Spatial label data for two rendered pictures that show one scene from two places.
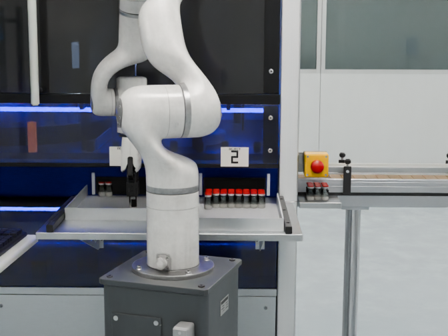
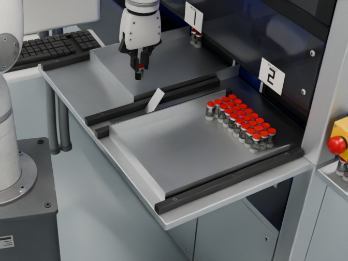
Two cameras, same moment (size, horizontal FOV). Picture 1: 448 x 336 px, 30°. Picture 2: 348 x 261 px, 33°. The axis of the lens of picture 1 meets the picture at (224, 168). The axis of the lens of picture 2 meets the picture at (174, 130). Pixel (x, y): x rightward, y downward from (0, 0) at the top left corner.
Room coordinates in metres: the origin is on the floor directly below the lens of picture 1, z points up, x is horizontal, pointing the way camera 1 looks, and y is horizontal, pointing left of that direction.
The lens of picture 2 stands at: (1.65, -0.88, 1.76)
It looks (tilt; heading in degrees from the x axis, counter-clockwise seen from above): 38 degrees down; 55
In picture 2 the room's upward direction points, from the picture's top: 4 degrees clockwise
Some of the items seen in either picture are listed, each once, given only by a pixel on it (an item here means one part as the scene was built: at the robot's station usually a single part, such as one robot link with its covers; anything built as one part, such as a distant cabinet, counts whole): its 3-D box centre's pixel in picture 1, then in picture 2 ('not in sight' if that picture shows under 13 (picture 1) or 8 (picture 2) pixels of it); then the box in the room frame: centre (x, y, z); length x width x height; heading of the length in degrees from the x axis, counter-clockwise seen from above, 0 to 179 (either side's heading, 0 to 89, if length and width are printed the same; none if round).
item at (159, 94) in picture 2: not in sight; (137, 107); (2.25, 0.14, 0.91); 0.14 x 0.03 x 0.06; 0
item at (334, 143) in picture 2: (317, 166); (338, 144); (2.50, -0.28, 0.99); 0.04 x 0.04 x 0.04; 89
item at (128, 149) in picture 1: (132, 151); (141, 24); (2.32, 0.26, 1.07); 0.10 x 0.08 x 0.11; 179
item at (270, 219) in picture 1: (235, 210); (198, 141); (2.32, -0.03, 0.90); 0.34 x 0.26 x 0.04; 179
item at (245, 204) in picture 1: (235, 200); (235, 125); (2.43, -0.03, 0.90); 0.18 x 0.02 x 0.05; 89
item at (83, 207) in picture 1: (120, 201); (163, 62); (2.43, 0.31, 0.90); 0.34 x 0.26 x 0.04; 179
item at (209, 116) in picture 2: (208, 201); (209, 111); (2.41, 0.05, 0.90); 0.02 x 0.02 x 0.05
